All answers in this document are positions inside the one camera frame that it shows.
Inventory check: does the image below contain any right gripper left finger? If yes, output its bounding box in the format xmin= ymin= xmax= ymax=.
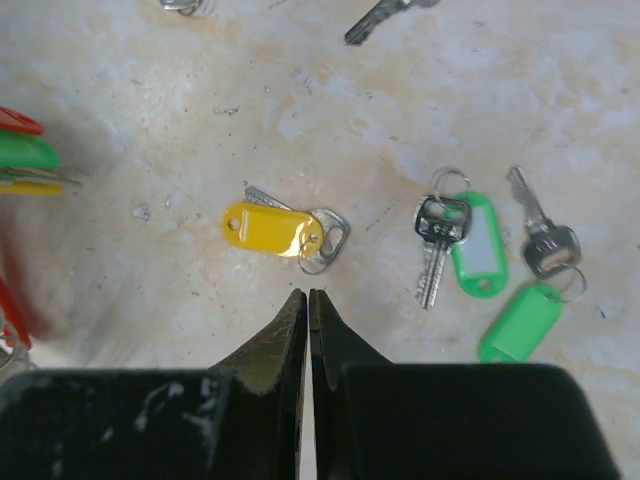
xmin=210 ymin=289 xmax=307 ymax=479

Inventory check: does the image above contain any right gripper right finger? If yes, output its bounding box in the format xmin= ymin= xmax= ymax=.
xmin=308 ymin=289 xmax=391 ymax=479

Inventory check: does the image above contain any yellow tag key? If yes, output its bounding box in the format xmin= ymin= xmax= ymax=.
xmin=1 ymin=167 xmax=83 ymax=197
xmin=221 ymin=185 xmax=351 ymax=276

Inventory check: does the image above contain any metal key organizer red strap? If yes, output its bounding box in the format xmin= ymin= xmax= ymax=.
xmin=0 ymin=269 xmax=39 ymax=374

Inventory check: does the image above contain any green tag key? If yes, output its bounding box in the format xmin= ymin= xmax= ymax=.
xmin=413 ymin=167 xmax=509 ymax=310
xmin=477 ymin=165 xmax=588 ymax=363

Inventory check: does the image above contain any black tag key upper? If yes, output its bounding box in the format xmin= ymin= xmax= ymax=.
xmin=343 ymin=0 xmax=439 ymax=46

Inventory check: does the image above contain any red tag key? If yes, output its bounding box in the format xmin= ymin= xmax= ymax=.
xmin=0 ymin=107 xmax=45 ymax=136

